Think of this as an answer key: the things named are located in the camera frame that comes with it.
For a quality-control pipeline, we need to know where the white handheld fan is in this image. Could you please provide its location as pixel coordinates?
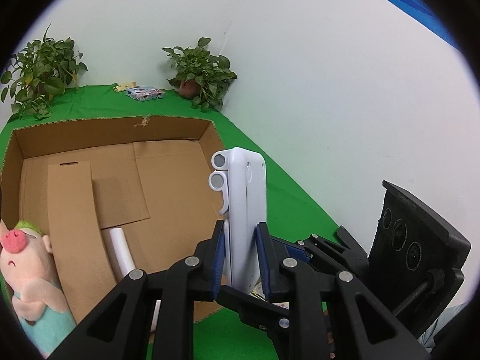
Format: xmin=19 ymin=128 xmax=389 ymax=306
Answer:
xmin=101 ymin=226 xmax=162 ymax=333

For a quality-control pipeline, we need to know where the white plastic case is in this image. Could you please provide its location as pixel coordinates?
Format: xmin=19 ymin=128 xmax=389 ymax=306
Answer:
xmin=208 ymin=147 xmax=267 ymax=293

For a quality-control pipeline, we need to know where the pink pig plush toy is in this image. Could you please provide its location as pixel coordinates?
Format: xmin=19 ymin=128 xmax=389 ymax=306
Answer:
xmin=1 ymin=221 xmax=76 ymax=358

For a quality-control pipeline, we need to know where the large cardboard box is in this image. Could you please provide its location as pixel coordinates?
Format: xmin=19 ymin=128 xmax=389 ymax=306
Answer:
xmin=1 ymin=116 xmax=224 ymax=321

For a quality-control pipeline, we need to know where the right potted plant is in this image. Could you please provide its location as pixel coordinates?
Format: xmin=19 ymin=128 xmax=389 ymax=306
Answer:
xmin=161 ymin=37 xmax=238 ymax=112

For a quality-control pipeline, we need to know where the potted plant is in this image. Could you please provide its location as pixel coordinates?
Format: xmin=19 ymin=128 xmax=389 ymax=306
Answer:
xmin=1 ymin=33 xmax=88 ymax=120
xmin=161 ymin=37 xmax=238 ymax=112

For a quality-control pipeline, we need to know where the colourful small packet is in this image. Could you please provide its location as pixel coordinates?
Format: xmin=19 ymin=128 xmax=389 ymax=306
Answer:
xmin=126 ymin=86 xmax=164 ymax=102

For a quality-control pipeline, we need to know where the yellow paper scrap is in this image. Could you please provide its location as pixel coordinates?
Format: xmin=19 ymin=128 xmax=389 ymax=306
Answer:
xmin=113 ymin=81 xmax=137 ymax=93

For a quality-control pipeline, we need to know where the left potted plant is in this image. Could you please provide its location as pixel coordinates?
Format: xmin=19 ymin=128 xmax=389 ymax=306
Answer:
xmin=1 ymin=33 xmax=88 ymax=120

